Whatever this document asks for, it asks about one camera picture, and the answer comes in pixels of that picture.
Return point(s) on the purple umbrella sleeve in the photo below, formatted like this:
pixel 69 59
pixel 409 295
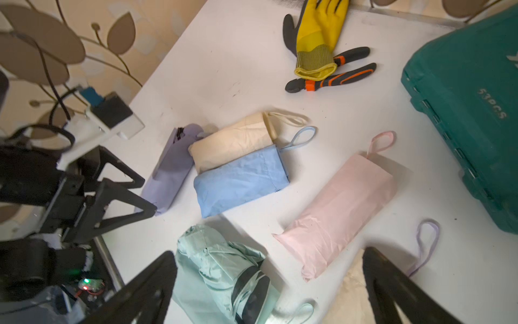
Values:
pixel 172 168

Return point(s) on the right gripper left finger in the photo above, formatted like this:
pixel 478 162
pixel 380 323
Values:
pixel 145 299

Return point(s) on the mint green umbrella sleeve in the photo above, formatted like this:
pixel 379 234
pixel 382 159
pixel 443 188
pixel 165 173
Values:
pixel 190 291

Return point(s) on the yellow black work glove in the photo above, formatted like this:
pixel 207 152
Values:
pixel 314 38

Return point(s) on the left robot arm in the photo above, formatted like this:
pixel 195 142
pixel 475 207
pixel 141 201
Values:
pixel 33 263

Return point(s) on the beige sleeved umbrella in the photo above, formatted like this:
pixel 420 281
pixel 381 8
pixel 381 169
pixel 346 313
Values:
pixel 251 134

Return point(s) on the blue sleeved umbrella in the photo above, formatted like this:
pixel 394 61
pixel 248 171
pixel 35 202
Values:
pixel 248 178

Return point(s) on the orange black pliers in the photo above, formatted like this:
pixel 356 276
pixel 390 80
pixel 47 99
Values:
pixel 346 78

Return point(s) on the green plastic tool case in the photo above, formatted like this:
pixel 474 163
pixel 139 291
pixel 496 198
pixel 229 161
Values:
pixel 465 82

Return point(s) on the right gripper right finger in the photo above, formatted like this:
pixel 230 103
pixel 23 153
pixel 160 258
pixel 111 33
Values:
pixel 390 290

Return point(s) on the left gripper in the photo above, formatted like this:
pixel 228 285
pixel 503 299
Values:
pixel 29 177

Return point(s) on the pink sleeved umbrella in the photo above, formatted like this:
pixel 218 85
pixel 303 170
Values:
pixel 348 201

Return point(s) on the cream sleeved umbrella middle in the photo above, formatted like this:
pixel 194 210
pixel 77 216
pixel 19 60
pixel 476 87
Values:
pixel 351 304

